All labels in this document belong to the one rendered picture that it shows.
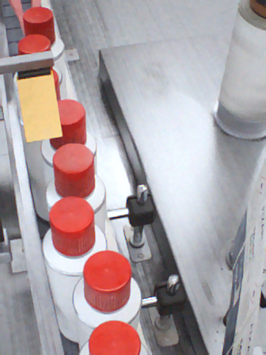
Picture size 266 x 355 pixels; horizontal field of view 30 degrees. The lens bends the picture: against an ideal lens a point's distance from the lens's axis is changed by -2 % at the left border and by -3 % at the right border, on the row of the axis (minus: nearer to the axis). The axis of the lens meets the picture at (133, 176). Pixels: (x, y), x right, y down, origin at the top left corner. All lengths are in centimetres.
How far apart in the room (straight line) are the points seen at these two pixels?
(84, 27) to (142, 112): 30
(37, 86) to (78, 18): 59
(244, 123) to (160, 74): 17
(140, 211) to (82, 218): 21
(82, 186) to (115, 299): 10
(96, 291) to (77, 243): 5
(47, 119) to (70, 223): 10
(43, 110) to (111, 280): 16
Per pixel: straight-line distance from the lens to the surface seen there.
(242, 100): 67
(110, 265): 34
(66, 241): 37
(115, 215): 58
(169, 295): 52
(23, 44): 51
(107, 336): 32
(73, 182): 39
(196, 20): 101
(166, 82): 78
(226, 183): 66
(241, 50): 63
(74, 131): 43
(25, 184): 54
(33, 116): 42
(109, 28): 97
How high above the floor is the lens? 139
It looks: 52 degrees down
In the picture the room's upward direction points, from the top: 4 degrees clockwise
